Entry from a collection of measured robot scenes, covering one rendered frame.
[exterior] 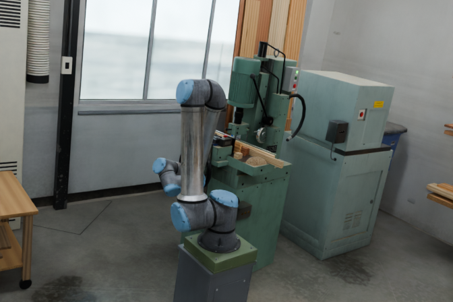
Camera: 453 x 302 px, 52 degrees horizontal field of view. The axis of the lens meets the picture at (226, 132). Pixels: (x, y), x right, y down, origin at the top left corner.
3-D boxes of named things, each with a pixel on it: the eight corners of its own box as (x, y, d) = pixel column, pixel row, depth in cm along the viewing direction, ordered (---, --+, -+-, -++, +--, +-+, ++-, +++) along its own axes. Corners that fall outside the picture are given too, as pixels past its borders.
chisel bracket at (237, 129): (226, 135, 309) (228, 123, 307) (240, 133, 319) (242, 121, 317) (234, 138, 304) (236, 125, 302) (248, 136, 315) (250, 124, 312)
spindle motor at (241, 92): (221, 102, 304) (228, 55, 296) (239, 101, 317) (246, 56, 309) (240, 109, 293) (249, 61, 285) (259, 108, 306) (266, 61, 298)
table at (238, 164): (176, 147, 313) (178, 139, 312) (209, 143, 335) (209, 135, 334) (243, 179, 274) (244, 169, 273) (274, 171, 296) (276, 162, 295)
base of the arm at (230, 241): (244, 244, 243) (247, 227, 240) (218, 255, 230) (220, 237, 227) (220, 228, 256) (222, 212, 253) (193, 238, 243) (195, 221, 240)
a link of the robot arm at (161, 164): (154, 177, 250) (148, 162, 255) (170, 181, 259) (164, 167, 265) (165, 167, 247) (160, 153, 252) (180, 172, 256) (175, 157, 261)
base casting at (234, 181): (189, 166, 320) (191, 154, 318) (244, 156, 362) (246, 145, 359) (236, 190, 291) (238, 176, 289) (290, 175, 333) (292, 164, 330)
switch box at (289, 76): (281, 89, 314) (285, 66, 310) (290, 89, 322) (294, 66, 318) (288, 92, 310) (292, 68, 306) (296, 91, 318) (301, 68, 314)
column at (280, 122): (236, 153, 336) (253, 54, 317) (256, 149, 352) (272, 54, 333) (260, 163, 321) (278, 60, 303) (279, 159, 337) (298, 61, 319)
